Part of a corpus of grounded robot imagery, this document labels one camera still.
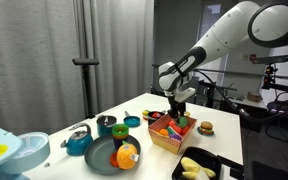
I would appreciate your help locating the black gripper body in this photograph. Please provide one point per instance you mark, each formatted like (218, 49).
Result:
(177, 100)

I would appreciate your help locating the green pear plush toy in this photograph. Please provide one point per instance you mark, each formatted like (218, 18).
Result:
(182, 122)

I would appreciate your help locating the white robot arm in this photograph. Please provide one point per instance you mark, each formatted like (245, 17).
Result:
(265, 25)

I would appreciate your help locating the red plush in pot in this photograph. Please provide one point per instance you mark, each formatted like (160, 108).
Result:
(156, 115)

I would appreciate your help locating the red tomato plush toy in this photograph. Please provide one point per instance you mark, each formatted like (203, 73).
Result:
(185, 130)

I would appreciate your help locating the orange plush ball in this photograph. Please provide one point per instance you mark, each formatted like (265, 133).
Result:
(163, 132)

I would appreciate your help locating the black toy pot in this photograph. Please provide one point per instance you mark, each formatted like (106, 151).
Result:
(147, 115)

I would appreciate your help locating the orange checkered cardboard box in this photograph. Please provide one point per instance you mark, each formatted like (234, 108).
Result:
(166, 142)

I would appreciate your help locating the purple grape plush toy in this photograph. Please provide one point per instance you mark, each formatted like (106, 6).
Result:
(175, 136)

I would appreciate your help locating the burger plush toy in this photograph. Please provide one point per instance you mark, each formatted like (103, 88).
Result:
(206, 125)

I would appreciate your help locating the teal toy saucepan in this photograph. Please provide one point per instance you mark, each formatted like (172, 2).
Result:
(131, 121)

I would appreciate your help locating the black oven tray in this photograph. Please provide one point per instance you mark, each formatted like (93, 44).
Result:
(202, 157)

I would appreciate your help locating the stacked colourful toy cups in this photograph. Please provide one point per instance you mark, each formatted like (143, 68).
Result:
(120, 133)

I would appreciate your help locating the yellow banana plush toy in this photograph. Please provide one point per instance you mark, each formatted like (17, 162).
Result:
(194, 171)

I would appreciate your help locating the pineapple plush toy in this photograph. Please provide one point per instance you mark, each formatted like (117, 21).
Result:
(127, 156)

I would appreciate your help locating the teal toy pot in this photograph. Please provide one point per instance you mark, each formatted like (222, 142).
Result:
(105, 124)

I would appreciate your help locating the grey toy frying pan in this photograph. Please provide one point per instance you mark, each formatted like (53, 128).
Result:
(97, 156)

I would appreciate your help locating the teal toy kettle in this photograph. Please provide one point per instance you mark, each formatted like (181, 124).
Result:
(78, 142)

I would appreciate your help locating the light blue toy appliance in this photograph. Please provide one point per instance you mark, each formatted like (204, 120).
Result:
(21, 153)

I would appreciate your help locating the black camera on mount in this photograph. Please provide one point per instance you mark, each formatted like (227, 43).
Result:
(269, 77)

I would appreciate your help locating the black camera stand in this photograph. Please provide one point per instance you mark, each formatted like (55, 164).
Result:
(85, 64)

